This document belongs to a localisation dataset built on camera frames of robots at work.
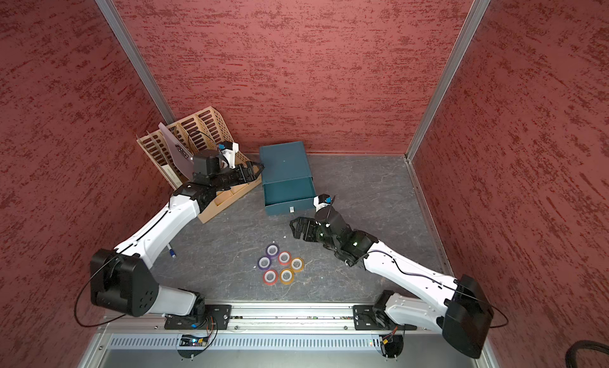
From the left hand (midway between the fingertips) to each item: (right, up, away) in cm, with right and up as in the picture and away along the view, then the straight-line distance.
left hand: (256, 172), depth 81 cm
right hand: (+16, -20, -5) cm, 26 cm away
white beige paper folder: (-29, -2, 0) cm, 29 cm away
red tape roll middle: (+9, -33, +6) cm, 34 cm away
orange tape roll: (+14, -34, +4) cm, 37 cm away
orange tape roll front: (+11, -38, +2) cm, 39 cm away
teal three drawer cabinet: (+11, -3, 0) cm, 11 cm away
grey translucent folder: (-38, +7, +21) cm, 44 cm away
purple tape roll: (+2, -34, +4) cm, 34 cm away
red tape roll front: (+5, -38, 0) cm, 38 cm away
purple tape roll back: (+5, -30, +6) cm, 31 cm away
